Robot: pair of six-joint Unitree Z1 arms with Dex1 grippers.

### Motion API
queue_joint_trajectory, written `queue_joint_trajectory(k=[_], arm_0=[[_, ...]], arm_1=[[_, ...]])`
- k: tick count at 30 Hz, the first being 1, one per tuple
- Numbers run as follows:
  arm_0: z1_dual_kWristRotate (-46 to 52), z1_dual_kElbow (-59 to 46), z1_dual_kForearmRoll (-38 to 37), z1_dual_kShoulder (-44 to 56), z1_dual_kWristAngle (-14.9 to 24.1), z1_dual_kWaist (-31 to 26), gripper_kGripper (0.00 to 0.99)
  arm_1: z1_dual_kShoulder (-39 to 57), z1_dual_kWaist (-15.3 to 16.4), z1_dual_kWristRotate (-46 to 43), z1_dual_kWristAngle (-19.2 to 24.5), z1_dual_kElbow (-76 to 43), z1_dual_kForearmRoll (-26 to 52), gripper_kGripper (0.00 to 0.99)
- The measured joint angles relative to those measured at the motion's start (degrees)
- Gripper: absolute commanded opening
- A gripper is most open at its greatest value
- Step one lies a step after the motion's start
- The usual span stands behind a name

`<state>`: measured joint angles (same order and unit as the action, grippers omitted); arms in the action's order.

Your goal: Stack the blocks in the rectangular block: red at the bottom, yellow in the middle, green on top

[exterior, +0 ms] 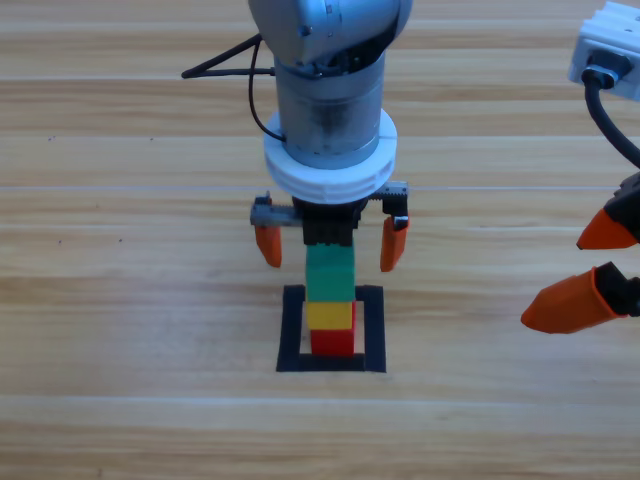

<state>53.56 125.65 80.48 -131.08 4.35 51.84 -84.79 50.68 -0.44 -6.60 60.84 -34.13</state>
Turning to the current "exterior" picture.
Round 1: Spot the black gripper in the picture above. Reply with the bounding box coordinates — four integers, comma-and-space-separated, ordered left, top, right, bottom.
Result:
248, 180, 412, 274
519, 169, 640, 336

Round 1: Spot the green wooden block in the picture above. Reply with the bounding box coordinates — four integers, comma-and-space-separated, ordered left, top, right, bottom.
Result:
304, 242, 357, 304

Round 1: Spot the yellow wooden block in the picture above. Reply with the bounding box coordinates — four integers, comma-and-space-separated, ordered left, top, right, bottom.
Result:
305, 299, 357, 332

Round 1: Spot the red wooden block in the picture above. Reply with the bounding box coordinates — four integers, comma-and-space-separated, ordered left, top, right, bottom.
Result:
309, 327, 357, 358

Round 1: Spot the black tape square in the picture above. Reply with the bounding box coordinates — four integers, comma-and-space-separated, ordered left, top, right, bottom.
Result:
275, 284, 388, 374

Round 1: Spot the thick black camera cable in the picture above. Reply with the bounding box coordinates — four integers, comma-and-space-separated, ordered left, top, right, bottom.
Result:
180, 32, 279, 80
581, 49, 640, 169

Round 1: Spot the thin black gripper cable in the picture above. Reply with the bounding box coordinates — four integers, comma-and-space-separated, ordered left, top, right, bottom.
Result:
247, 37, 287, 143

